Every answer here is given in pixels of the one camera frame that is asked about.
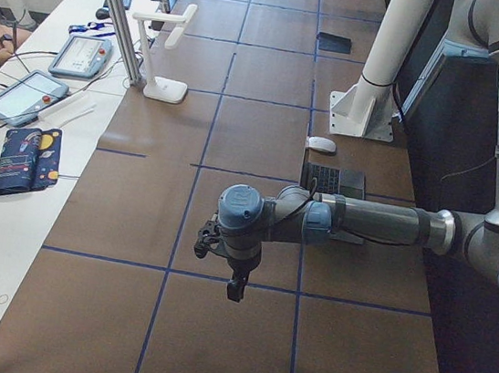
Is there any blue lanyard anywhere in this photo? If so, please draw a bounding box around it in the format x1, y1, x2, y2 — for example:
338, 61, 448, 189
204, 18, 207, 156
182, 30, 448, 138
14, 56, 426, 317
68, 17, 117, 40

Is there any white desk lamp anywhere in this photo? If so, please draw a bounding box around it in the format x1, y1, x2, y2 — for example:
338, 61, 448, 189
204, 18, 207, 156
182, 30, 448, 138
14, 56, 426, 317
120, 0, 200, 106

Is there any black desk mouse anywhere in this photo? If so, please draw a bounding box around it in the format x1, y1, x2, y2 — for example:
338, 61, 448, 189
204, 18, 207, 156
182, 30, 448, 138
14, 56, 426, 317
95, 7, 111, 20

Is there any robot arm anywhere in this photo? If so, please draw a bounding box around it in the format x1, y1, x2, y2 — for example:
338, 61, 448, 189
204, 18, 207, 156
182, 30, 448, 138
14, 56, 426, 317
194, 0, 499, 302

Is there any far teach pendant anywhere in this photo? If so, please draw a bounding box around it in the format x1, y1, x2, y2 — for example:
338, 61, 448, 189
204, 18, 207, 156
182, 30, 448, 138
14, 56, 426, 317
48, 35, 112, 79

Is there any grey laptop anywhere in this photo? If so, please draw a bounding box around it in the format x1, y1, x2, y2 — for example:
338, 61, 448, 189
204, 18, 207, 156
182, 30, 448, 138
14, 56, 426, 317
300, 162, 366, 200

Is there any near teach pendant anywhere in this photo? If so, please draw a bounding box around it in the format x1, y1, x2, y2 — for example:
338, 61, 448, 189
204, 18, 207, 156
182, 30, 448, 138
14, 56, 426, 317
0, 70, 69, 127

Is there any white computer mouse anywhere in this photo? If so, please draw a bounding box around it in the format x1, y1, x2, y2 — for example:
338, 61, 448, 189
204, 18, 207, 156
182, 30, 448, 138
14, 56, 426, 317
306, 136, 337, 155

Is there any space pattern pencil case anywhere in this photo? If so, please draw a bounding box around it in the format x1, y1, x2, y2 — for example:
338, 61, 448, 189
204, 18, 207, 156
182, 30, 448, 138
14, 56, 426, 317
0, 128, 62, 196

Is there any black mouse pad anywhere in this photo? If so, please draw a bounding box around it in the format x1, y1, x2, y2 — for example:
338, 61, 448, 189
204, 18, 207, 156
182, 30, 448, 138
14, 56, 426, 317
317, 31, 352, 55

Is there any aluminium frame post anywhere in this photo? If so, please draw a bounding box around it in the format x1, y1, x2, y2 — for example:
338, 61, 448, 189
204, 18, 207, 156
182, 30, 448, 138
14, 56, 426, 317
107, 0, 143, 87

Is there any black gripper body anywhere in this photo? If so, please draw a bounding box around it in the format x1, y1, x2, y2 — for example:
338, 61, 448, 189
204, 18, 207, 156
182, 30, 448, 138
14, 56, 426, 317
227, 258, 252, 287

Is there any teach pendant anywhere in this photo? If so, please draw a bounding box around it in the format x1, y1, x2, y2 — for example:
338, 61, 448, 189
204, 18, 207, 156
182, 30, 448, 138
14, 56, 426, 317
0, 70, 69, 127
48, 35, 112, 79

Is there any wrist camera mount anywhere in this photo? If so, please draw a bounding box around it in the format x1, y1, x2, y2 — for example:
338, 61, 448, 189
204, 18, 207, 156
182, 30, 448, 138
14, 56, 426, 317
193, 220, 224, 259

